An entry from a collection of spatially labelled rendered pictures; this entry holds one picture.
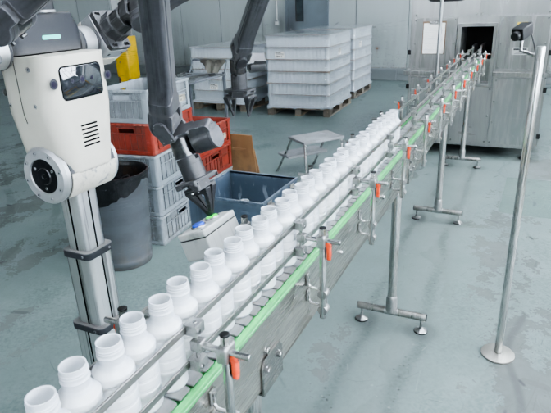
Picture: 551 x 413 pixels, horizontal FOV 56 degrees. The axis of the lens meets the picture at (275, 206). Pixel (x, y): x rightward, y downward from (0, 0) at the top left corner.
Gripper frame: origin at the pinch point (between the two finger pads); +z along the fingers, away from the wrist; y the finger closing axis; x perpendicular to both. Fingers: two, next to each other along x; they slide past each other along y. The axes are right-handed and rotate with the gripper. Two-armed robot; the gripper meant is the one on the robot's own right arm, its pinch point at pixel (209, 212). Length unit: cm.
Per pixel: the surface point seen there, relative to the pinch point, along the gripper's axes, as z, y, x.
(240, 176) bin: 6, 81, 41
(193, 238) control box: 2.9, -9.9, -0.4
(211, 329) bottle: 13.6, -33.6, -16.7
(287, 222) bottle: 7.2, 1.6, -18.7
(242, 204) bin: 11, 50, 25
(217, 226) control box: 2.8, -4.5, -4.1
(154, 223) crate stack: 36, 171, 184
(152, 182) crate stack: 8, 171, 170
